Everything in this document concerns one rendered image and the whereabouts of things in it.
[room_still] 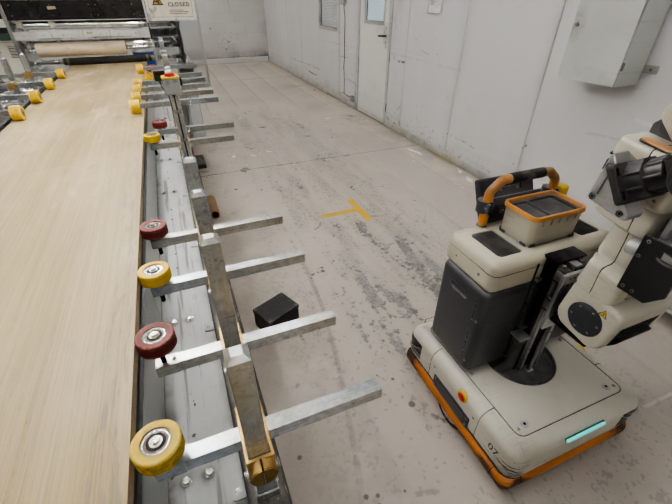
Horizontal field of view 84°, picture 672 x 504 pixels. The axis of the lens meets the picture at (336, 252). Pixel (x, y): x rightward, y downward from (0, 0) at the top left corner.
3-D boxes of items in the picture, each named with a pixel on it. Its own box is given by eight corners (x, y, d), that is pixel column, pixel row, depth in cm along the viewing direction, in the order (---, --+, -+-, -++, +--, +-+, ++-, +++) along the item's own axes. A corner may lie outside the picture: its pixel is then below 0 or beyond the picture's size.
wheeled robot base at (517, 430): (402, 357, 184) (408, 321, 170) (504, 322, 203) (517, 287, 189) (499, 499, 132) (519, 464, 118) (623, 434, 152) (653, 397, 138)
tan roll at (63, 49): (179, 50, 419) (176, 37, 412) (180, 51, 410) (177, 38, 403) (28, 57, 374) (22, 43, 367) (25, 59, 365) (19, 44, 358)
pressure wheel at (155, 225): (161, 262, 120) (151, 232, 113) (143, 256, 123) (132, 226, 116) (179, 250, 126) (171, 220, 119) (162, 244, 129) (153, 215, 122)
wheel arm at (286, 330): (331, 318, 101) (331, 307, 99) (336, 327, 99) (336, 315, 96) (159, 369, 88) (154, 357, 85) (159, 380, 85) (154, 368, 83)
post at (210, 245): (250, 387, 97) (216, 229, 70) (252, 398, 95) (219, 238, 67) (236, 391, 96) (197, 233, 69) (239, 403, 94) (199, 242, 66)
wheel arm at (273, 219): (281, 221, 137) (280, 211, 135) (283, 225, 135) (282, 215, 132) (153, 246, 124) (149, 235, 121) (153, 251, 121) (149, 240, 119)
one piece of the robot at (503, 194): (468, 243, 140) (462, 182, 136) (539, 225, 151) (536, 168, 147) (489, 246, 130) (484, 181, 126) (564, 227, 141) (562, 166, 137)
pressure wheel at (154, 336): (156, 389, 82) (141, 354, 75) (142, 367, 86) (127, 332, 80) (191, 368, 86) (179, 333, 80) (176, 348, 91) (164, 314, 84)
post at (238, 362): (276, 492, 81) (246, 338, 54) (280, 509, 78) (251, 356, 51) (260, 498, 80) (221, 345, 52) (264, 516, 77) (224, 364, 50)
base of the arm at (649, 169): (643, 158, 82) (605, 166, 78) (687, 145, 74) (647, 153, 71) (653, 197, 82) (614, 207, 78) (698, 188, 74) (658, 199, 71)
